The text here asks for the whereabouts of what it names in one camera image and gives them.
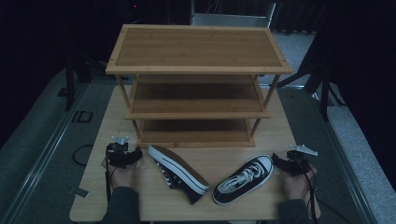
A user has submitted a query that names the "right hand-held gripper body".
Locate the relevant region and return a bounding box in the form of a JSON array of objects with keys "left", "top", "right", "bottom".
[{"left": 286, "top": 144, "right": 319, "bottom": 176}]

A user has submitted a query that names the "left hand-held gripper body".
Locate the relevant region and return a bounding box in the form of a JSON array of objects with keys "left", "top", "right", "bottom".
[{"left": 105, "top": 135, "right": 131, "bottom": 169}]

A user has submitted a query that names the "black sneaker with white laces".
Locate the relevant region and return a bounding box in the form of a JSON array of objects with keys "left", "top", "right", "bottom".
[{"left": 212, "top": 154, "right": 275, "bottom": 206}]

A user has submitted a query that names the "black sneaker with brown sole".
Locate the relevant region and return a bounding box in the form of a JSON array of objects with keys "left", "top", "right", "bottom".
[{"left": 147, "top": 144, "right": 211, "bottom": 205}]

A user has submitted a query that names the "wooden three-tier shoe rack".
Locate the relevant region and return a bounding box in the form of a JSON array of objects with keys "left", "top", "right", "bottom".
[{"left": 105, "top": 23, "right": 293, "bottom": 149}]

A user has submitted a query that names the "black floor socket plate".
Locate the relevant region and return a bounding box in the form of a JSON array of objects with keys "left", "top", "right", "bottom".
[{"left": 70, "top": 110, "right": 94, "bottom": 124}]

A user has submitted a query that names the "grey tape piece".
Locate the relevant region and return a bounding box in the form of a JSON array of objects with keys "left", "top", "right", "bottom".
[{"left": 74, "top": 187, "right": 91, "bottom": 199}]

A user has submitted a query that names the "black metal stand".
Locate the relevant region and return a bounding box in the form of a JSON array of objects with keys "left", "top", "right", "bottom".
[
  {"left": 63, "top": 50, "right": 94, "bottom": 112},
  {"left": 276, "top": 31, "right": 347, "bottom": 121}
]

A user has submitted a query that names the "white board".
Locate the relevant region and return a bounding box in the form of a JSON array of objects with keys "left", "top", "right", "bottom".
[{"left": 190, "top": 2, "right": 277, "bottom": 30}]

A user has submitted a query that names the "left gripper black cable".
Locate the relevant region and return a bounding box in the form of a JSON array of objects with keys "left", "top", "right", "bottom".
[{"left": 105, "top": 148, "right": 113, "bottom": 203}]

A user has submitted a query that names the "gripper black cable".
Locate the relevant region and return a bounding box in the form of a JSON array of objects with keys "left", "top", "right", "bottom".
[
  {"left": 302, "top": 158, "right": 319, "bottom": 224},
  {"left": 105, "top": 148, "right": 113, "bottom": 203}
]

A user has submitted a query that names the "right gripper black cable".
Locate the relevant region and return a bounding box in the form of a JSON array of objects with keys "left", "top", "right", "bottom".
[{"left": 302, "top": 158, "right": 319, "bottom": 224}]

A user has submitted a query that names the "black cable loop on floor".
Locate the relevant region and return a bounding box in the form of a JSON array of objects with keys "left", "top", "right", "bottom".
[{"left": 72, "top": 143, "right": 95, "bottom": 167}]

